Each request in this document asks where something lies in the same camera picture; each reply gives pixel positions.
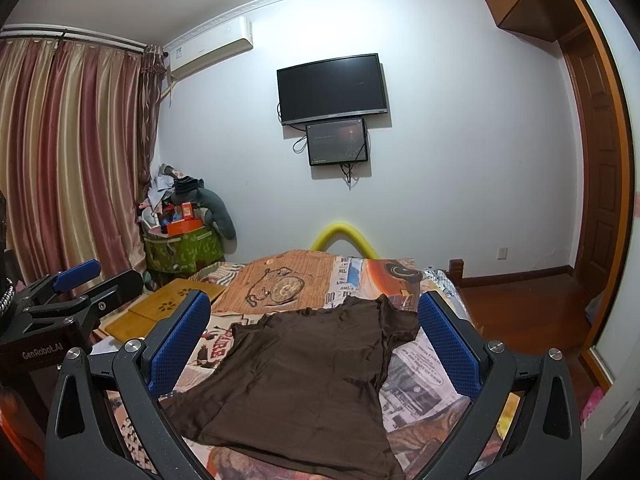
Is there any large black wall television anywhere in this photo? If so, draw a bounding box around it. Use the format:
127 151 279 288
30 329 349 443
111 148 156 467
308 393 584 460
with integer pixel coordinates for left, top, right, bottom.
277 53 388 125

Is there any small black wall monitor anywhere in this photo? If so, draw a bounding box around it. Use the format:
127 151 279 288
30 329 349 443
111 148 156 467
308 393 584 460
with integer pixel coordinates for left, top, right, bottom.
306 117 369 167

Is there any brown t-shirt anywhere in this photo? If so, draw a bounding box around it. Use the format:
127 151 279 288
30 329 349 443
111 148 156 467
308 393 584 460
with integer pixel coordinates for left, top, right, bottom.
165 296 419 479

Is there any yellow foam tube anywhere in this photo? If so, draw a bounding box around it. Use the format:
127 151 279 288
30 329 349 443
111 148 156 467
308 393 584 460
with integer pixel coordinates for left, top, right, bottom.
310 221 380 259

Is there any wardrobe mirror door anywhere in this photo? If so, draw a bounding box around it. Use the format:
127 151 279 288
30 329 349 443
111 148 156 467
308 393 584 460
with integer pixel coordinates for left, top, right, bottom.
584 0 639 384

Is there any white wall air conditioner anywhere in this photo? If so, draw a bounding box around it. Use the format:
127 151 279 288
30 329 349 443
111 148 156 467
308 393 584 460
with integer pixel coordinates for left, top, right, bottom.
168 16 253 80

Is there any brown wooden door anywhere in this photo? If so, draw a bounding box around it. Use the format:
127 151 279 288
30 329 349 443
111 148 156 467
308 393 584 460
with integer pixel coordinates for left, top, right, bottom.
561 26 622 292

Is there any red and gold striped curtain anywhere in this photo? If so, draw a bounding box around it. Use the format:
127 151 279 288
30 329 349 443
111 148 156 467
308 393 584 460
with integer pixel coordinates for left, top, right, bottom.
1 37 165 282

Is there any orange box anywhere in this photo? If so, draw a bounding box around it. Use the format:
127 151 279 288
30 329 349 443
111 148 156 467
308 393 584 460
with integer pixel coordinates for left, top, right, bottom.
166 218 203 236

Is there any green fabric storage bin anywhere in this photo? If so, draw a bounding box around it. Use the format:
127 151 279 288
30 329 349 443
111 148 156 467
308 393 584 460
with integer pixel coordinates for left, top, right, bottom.
142 226 224 285

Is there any bamboo lap desk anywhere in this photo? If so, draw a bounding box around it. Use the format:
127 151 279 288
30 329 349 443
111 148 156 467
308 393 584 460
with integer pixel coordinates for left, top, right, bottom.
103 278 226 342

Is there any dark wooden bed post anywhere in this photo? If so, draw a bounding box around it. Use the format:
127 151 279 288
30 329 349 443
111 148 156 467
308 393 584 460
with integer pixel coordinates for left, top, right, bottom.
447 259 464 286

